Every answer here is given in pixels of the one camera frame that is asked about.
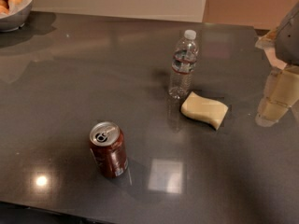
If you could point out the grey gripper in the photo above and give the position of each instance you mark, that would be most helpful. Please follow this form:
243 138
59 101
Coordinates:
289 37

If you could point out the red coke can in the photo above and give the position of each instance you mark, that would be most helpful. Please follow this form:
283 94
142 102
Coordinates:
108 149

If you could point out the yellow sponge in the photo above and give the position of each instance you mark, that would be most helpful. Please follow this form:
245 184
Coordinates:
203 109

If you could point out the clear plastic water bottle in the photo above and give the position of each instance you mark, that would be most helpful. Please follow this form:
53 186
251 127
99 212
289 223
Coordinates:
183 63

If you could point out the white paper bowl liner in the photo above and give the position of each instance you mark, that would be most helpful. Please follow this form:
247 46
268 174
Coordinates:
10 7

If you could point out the silver metal bowl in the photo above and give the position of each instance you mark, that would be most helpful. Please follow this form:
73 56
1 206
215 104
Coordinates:
15 21

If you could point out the orange fruit in bowl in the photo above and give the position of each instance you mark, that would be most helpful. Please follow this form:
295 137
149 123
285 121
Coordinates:
13 3

